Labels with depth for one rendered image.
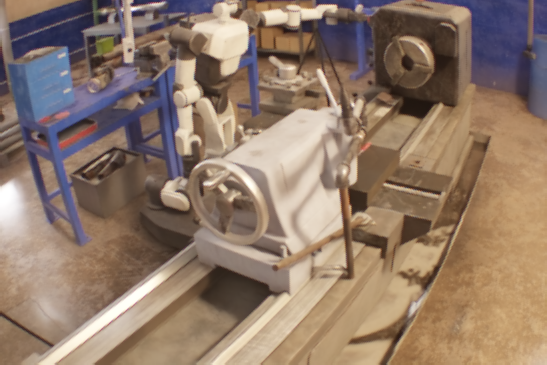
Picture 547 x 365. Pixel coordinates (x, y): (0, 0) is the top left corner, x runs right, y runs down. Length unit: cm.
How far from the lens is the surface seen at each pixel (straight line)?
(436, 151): 197
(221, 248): 126
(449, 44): 232
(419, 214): 146
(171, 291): 128
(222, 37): 216
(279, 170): 114
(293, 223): 119
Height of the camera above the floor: 168
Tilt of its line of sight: 25 degrees down
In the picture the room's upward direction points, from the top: 4 degrees counter-clockwise
